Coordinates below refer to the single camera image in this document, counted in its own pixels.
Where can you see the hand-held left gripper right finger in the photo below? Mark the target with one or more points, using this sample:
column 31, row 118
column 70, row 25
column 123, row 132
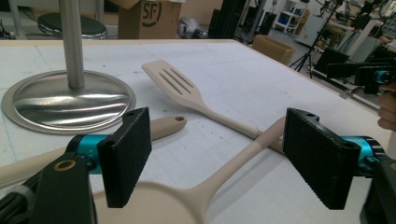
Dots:
column 317, row 161

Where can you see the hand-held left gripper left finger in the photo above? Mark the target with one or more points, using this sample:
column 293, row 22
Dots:
column 124, row 161

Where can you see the beige perforated skimmer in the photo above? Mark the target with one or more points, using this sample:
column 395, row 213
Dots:
column 165, row 126

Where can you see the steel utensil stand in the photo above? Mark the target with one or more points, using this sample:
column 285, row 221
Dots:
column 71, row 102

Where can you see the beige ladle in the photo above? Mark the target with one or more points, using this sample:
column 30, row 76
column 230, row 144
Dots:
column 230, row 165

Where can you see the beige slotted spatula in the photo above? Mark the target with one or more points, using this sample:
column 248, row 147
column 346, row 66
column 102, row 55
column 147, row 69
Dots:
column 174, row 81

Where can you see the black tripod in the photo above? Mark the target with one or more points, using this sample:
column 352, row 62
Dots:
column 311, row 53

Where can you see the small cardboard box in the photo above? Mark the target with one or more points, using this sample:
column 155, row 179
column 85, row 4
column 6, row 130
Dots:
column 274, row 49

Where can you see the white shelf unit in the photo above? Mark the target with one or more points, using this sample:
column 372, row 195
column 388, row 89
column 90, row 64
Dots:
column 291, row 17

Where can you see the white grid table mat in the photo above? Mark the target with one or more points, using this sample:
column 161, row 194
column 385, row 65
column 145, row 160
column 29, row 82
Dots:
column 249, row 77

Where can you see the cardboard box with round logo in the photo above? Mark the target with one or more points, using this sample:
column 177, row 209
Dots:
column 130, row 21

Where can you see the black round stool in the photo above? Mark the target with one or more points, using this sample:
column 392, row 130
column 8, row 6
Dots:
column 84, row 26

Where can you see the grey bag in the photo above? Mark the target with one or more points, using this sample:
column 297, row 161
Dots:
column 191, row 28

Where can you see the white desk leg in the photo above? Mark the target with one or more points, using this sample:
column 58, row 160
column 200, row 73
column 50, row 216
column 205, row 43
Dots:
column 16, row 18
column 99, row 11

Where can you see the black metal frame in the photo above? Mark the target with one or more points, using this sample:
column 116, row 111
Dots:
column 227, row 18

